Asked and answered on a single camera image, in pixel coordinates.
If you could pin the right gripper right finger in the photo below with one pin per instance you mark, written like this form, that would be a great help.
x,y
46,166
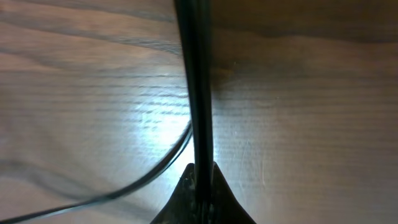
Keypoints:
x,y
226,208

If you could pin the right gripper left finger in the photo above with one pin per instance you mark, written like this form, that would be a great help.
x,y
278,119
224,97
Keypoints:
x,y
180,208

